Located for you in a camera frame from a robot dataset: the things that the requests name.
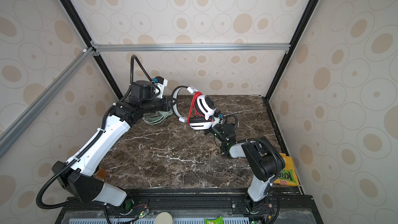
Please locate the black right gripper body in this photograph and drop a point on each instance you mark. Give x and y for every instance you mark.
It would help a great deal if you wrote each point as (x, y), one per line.
(218, 132)

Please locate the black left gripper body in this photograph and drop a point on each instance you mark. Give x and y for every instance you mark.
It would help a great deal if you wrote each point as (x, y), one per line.
(162, 104)

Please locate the mint green headphones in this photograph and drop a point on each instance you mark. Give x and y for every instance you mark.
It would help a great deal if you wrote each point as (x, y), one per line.
(156, 118)

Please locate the white black headphones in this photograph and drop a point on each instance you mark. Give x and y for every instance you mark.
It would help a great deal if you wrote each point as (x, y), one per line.
(201, 111)

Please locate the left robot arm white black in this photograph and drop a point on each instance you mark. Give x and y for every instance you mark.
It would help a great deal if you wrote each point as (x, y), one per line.
(76, 175)

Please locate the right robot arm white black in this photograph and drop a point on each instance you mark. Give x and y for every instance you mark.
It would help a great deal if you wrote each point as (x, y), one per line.
(264, 160)

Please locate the yellow chips bag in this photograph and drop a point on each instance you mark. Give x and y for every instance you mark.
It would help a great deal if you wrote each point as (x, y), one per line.
(288, 175)

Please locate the green snack packet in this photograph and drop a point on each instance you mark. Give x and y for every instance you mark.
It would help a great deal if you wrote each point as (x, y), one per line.
(218, 220)

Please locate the amber bottle black cap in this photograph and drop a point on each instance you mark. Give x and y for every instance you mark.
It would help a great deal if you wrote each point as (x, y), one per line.
(101, 173)

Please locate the cream lid jar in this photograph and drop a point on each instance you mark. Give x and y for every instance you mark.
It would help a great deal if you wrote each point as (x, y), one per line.
(164, 218)

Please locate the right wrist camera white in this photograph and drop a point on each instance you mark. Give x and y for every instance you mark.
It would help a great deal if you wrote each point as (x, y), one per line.
(217, 116)

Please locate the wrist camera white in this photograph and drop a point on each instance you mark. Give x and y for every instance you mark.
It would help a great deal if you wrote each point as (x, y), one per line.
(217, 116)
(159, 85)

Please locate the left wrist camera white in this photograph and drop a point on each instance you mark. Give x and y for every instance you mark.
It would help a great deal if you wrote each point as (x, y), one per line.
(159, 85)

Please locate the silver aluminium back rail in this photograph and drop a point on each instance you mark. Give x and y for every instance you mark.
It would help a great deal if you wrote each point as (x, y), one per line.
(191, 47)

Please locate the silver aluminium rail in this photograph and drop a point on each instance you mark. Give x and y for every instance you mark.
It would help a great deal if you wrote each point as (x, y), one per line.
(17, 128)
(191, 47)

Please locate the black mounting base rail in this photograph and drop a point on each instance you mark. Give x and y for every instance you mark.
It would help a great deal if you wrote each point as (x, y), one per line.
(198, 206)

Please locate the silver aluminium left rail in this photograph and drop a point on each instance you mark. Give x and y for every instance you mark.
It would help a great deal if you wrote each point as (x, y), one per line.
(17, 128)

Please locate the black frame post left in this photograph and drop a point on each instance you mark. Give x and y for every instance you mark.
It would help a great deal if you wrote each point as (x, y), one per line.
(86, 37)

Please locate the black frame post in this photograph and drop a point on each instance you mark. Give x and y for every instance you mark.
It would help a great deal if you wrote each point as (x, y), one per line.
(302, 24)
(86, 37)

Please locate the black frame post right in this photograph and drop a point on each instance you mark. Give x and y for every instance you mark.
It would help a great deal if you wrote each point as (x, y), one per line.
(302, 24)

